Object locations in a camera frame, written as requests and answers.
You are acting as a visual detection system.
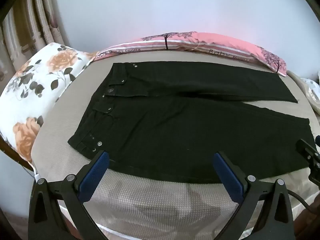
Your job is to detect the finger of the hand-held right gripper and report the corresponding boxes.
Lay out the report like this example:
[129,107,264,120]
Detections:
[295,139,320,186]

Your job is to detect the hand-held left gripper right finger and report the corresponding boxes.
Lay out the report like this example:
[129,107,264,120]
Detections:
[212,151,293,240]

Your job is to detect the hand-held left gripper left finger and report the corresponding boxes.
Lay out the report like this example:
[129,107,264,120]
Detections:
[28,151,110,240]

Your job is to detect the black pants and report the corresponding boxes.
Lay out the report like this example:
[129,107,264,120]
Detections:
[67,62,315,183]

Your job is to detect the white crumpled cloth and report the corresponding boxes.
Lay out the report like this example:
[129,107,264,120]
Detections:
[299,77,320,113]

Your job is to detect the white floral pillow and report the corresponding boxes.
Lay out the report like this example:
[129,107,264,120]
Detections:
[0,42,97,170]

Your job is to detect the pink striped tree-print pillow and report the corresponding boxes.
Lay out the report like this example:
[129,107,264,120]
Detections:
[94,31,287,77]

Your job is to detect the beige patterned curtain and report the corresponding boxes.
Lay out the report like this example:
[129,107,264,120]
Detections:
[0,0,72,80]

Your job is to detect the black cable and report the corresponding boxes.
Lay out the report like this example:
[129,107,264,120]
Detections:
[287,190,320,212]

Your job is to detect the dark wooden bed frame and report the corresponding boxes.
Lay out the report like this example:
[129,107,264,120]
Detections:
[0,137,35,178]

